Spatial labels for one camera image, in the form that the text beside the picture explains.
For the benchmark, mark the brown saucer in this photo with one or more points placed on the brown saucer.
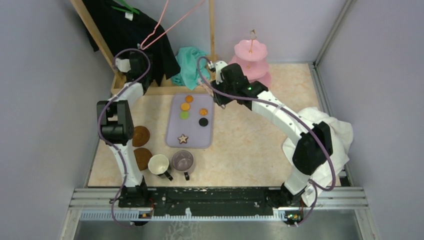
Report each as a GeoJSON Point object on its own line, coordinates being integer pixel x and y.
{"type": "Point", "coordinates": [142, 157]}
{"type": "Point", "coordinates": [141, 136]}

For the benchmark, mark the orange swirl cookie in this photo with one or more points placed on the orange swirl cookie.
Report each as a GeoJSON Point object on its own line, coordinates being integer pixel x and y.
{"type": "Point", "coordinates": [203, 112]}

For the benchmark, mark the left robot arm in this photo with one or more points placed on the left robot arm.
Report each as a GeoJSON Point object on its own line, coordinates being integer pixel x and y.
{"type": "Point", "coordinates": [116, 128]}

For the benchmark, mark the black sandwich cookie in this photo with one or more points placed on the black sandwich cookie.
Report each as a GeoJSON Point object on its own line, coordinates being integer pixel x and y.
{"type": "Point", "coordinates": [203, 122]}

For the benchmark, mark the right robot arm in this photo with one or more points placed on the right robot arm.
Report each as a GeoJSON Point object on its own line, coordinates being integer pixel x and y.
{"type": "Point", "coordinates": [312, 141]}

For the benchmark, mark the green clothes hanger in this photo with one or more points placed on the green clothes hanger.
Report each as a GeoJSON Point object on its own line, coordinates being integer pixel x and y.
{"type": "Point", "coordinates": [127, 7]}

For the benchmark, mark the brown saucer far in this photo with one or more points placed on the brown saucer far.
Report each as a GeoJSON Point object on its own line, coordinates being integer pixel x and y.
{"type": "Point", "coordinates": [141, 136]}

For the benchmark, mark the teal cloth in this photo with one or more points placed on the teal cloth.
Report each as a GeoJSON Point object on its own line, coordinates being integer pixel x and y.
{"type": "Point", "coordinates": [187, 58]}

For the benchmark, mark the pink three-tier cake stand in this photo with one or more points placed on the pink three-tier cake stand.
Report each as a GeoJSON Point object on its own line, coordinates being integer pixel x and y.
{"type": "Point", "coordinates": [251, 55]}

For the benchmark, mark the pink food tongs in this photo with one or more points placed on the pink food tongs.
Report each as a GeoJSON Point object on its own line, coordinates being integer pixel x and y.
{"type": "Point", "coordinates": [210, 92]}

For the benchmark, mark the lavender serving tray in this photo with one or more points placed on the lavender serving tray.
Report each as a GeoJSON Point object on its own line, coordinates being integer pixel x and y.
{"type": "Point", "coordinates": [198, 137]}

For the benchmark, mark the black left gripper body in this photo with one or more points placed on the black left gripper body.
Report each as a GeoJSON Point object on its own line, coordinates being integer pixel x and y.
{"type": "Point", "coordinates": [149, 76]}

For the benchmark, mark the purple mug black handle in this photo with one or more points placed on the purple mug black handle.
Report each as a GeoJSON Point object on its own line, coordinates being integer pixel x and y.
{"type": "Point", "coordinates": [183, 161]}

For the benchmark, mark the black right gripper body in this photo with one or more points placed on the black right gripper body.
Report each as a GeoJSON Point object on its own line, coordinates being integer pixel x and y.
{"type": "Point", "coordinates": [222, 87]}

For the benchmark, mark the cream mug black handle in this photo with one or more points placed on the cream mug black handle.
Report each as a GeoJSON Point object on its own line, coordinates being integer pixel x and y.
{"type": "Point", "coordinates": [160, 166]}

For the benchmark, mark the black t-shirt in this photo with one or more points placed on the black t-shirt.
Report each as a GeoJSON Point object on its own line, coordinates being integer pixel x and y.
{"type": "Point", "coordinates": [121, 33]}

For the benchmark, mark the orange waffle round cookie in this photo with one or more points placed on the orange waffle round cookie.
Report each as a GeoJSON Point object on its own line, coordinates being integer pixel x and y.
{"type": "Point", "coordinates": [185, 107]}

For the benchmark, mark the wooden clothes rack frame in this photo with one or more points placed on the wooden clothes rack frame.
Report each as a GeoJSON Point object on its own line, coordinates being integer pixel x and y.
{"type": "Point", "coordinates": [166, 87]}

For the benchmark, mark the green round cookie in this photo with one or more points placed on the green round cookie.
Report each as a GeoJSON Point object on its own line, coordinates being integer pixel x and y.
{"type": "Point", "coordinates": [184, 115]}

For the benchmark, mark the small orange round cookie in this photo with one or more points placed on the small orange round cookie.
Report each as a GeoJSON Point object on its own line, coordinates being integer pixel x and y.
{"type": "Point", "coordinates": [189, 99]}

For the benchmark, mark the brown saucer near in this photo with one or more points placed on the brown saucer near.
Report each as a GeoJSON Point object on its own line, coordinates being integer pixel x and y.
{"type": "Point", "coordinates": [142, 157]}

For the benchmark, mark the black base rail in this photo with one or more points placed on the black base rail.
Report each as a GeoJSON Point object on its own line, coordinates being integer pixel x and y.
{"type": "Point", "coordinates": [207, 201]}

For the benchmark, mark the star-shaped iced cookie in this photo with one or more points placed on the star-shaped iced cookie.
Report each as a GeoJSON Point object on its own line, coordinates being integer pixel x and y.
{"type": "Point", "coordinates": [183, 139]}

